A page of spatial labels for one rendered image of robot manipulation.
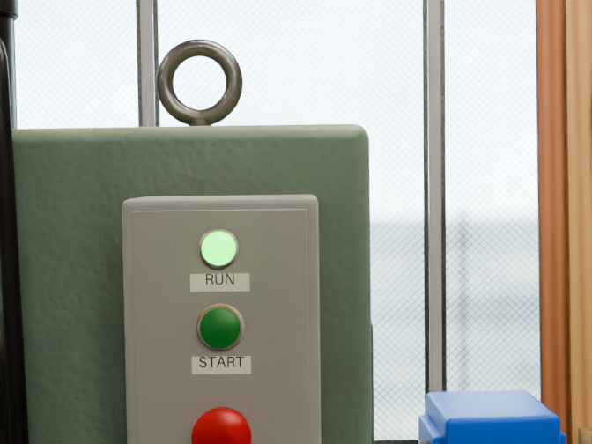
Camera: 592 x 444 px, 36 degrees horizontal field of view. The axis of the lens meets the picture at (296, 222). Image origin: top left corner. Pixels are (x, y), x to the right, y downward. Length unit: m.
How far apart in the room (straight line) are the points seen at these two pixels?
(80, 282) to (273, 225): 0.13
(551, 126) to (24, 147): 1.43
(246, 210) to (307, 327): 0.07
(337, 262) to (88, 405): 0.17
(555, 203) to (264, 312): 1.42
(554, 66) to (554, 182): 0.23
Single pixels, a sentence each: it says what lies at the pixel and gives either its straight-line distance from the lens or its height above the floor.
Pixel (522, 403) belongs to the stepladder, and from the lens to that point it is 1.36.
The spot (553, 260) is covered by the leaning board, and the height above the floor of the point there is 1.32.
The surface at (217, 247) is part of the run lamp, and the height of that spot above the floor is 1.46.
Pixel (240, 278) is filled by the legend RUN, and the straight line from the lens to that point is 0.46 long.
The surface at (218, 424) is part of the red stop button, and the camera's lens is 0.46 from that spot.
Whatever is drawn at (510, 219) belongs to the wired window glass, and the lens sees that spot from 2.02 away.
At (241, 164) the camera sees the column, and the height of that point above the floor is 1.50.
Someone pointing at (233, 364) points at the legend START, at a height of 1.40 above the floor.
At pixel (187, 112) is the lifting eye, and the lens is 0.63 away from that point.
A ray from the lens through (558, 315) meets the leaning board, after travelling 1.86.
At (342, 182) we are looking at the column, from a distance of 0.51.
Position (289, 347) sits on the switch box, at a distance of 0.46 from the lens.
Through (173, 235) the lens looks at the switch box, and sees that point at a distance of 0.46.
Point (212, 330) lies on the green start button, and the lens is 0.45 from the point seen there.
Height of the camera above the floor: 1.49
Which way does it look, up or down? 3 degrees down
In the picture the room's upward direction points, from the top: 1 degrees counter-clockwise
